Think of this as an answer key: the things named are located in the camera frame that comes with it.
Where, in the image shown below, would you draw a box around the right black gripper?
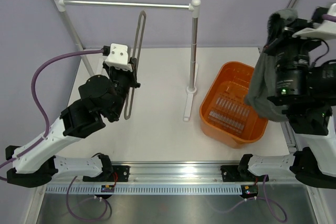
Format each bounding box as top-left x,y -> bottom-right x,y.
261,17 -> 326,101

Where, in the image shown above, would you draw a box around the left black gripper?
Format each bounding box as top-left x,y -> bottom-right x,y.
102,58 -> 140,120

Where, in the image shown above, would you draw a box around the grey clothes hanger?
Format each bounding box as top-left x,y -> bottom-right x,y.
124,10 -> 146,120

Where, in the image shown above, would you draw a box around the grey shorts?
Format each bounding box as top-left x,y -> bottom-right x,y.
244,8 -> 298,122

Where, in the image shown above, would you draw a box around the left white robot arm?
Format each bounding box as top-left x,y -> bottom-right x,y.
6,57 -> 140,188

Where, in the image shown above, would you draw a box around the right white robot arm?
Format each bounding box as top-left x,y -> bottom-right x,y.
238,15 -> 335,189

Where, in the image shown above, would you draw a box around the orange plastic basket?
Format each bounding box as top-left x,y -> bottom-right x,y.
199,61 -> 268,148

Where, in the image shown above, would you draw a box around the metal clothes rack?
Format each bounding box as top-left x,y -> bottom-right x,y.
53,0 -> 201,121

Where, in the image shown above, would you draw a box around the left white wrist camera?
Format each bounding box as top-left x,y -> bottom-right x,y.
103,43 -> 132,72

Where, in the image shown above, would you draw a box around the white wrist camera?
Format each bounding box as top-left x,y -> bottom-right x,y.
292,3 -> 335,40
103,43 -> 132,72

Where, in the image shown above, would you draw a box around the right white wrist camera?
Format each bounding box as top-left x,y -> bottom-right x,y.
292,3 -> 335,40

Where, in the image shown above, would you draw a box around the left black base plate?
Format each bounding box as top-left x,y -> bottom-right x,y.
82,165 -> 130,182

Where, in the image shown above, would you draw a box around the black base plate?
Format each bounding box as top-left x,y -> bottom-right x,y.
220,165 -> 256,182
82,165 -> 130,182

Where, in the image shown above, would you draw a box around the aluminium mounting rail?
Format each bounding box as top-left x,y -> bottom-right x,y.
34,161 -> 320,185

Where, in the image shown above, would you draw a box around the white slotted cable duct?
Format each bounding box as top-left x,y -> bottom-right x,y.
46,184 -> 242,195

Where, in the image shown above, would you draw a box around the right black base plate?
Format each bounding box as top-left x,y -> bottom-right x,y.
220,165 -> 256,182

